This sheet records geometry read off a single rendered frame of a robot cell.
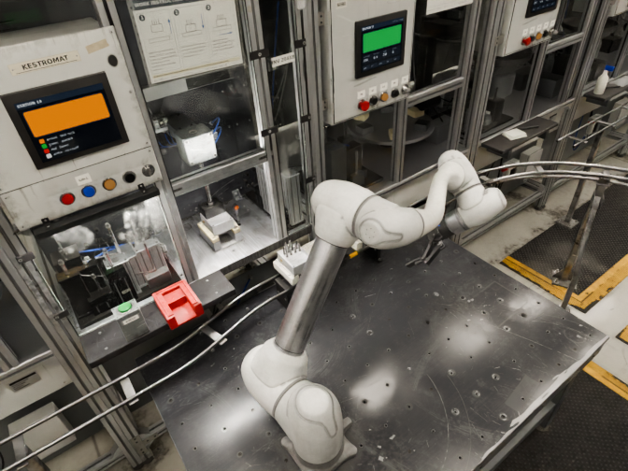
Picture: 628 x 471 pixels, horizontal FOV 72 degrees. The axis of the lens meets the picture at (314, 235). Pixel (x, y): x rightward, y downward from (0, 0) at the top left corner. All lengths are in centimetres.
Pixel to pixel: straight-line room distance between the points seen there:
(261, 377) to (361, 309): 62
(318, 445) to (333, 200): 69
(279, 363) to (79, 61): 99
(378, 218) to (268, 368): 58
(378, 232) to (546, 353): 97
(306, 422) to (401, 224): 60
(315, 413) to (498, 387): 72
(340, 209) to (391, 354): 72
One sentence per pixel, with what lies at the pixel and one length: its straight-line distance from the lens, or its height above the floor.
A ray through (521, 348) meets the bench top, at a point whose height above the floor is 68.
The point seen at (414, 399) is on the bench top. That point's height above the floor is 68.
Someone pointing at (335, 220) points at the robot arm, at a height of 135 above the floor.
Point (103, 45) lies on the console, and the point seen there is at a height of 179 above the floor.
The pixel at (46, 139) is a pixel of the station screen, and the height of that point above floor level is 161.
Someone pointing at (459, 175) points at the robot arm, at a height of 126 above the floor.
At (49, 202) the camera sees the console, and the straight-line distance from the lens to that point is 144.
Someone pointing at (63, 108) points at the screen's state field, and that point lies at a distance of 133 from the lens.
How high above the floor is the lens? 207
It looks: 38 degrees down
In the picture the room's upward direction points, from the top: 4 degrees counter-clockwise
